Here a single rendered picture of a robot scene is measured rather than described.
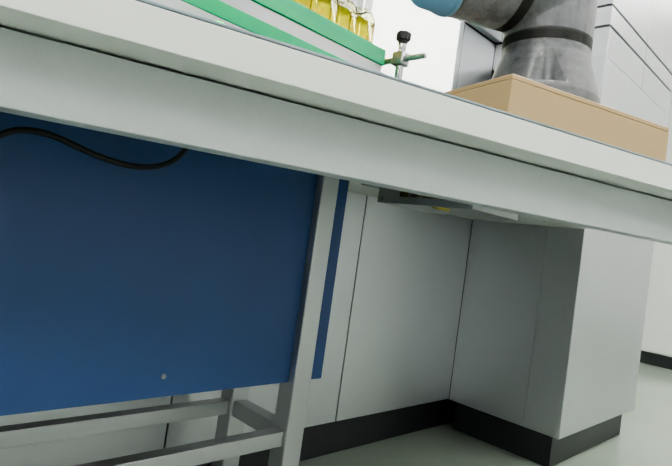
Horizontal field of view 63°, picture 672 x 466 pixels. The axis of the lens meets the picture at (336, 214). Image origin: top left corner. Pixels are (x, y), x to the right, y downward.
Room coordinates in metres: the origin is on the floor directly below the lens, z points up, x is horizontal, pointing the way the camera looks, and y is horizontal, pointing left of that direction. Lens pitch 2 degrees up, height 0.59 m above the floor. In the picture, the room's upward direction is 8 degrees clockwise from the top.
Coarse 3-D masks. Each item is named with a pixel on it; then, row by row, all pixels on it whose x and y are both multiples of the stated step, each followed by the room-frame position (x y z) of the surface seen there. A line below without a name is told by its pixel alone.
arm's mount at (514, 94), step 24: (480, 96) 0.62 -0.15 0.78; (504, 96) 0.59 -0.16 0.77; (528, 96) 0.59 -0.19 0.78; (552, 96) 0.61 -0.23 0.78; (576, 96) 0.63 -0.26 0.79; (552, 120) 0.61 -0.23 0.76; (576, 120) 0.63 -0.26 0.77; (600, 120) 0.65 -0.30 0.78; (624, 120) 0.67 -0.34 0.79; (624, 144) 0.67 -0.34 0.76; (648, 144) 0.69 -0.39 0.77
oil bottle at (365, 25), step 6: (360, 12) 1.14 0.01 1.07; (366, 12) 1.15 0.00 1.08; (360, 18) 1.14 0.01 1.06; (366, 18) 1.15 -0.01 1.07; (372, 18) 1.17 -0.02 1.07; (360, 24) 1.14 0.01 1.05; (366, 24) 1.15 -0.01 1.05; (372, 24) 1.17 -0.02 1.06; (360, 30) 1.14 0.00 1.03; (366, 30) 1.16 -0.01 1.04; (372, 30) 1.17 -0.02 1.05; (360, 36) 1.14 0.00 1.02; (366, 36) 1.16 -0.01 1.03; (372, 36) 1.17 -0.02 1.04; (372, 42) 1.17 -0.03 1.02
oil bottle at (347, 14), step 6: (342, 0) 1.10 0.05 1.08; (348, 0) 1.12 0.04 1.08; (342, 6) 1.10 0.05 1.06; (348, 6) 1.11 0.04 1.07; (354, 6) 1.13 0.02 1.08; (342, 12) 1.10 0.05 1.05; (348, 12) 1.11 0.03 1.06; (354, 12) 1.13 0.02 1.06; (342, 18) 1.10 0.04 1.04; (348, 18) 1.12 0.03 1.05; (354, 18) 1.13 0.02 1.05; (342, 24) 1.11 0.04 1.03; (348, 24) 1.12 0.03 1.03; (354, 24) 1.13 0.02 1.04; (354, 30) 1.13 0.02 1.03
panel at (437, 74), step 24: (384, 0) 1.41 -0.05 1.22; (408, 0) 1.47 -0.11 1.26; (384, 24) 1.41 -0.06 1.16; (408, 24) 1.48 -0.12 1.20; (432, 24) 1.56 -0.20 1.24; (456, 24) 1.64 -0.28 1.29; (384, 48) 1.42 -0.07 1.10; (408, 48) 1.49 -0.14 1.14; (432, 48) 1.57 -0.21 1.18; (456, 48) 1.65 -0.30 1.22; (384, 72) 1.43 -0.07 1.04; (408, 72) 1.50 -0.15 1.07; (432, 72) 1.58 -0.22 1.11
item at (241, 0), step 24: (192, 0) 0.75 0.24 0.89; (216, 0) 0.78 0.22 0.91; (240, 0) 0.81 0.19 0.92; (264, 0) 0.83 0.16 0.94; (288, 0) 0.87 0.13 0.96; (240, 24) 0.81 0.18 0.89; (264, 24) 0.84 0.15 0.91; (288, 24) 0.88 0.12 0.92; (312, 24) 0.91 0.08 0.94; (336, 24) 0.95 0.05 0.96; (312, 48) 0.91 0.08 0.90; (336, 48) 0.96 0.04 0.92; (360, 48) 0.99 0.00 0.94
